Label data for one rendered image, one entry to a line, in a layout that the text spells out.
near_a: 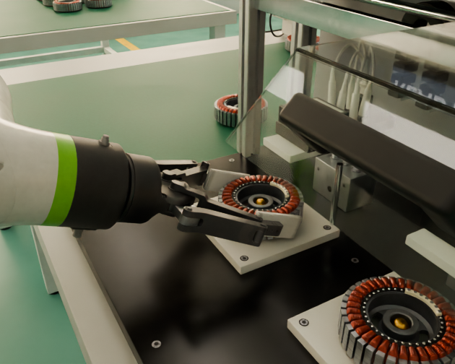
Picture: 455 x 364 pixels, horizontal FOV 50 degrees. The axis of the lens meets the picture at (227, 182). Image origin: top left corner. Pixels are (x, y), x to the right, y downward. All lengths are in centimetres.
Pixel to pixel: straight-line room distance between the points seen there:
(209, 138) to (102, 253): 39
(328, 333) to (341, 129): 31
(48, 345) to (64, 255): 96
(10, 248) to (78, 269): 139
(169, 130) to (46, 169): 55
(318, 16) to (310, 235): 27
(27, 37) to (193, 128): 97
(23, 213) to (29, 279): 140
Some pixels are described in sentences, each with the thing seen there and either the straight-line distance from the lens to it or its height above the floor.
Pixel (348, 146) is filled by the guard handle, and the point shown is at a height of 106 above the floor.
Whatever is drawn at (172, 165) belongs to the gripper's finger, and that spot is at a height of 86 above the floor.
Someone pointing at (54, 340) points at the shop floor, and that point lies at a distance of 163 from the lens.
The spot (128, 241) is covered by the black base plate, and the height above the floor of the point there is 77.
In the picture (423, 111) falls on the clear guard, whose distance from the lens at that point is 27.
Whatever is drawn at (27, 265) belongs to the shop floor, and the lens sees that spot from 193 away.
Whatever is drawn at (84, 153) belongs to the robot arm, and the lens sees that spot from 48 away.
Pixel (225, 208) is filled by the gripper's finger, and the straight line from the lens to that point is 55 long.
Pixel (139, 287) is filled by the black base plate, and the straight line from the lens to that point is 57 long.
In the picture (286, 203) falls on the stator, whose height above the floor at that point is 82.
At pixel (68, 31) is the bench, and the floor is 75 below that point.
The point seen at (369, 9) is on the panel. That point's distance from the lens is 79.
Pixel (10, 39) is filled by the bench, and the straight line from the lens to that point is 183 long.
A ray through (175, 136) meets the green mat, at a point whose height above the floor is 75.
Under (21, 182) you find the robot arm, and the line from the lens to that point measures 45.
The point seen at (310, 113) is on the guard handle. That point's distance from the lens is 25.
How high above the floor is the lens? 115
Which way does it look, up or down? 30 degrees down
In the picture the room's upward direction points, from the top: straight up
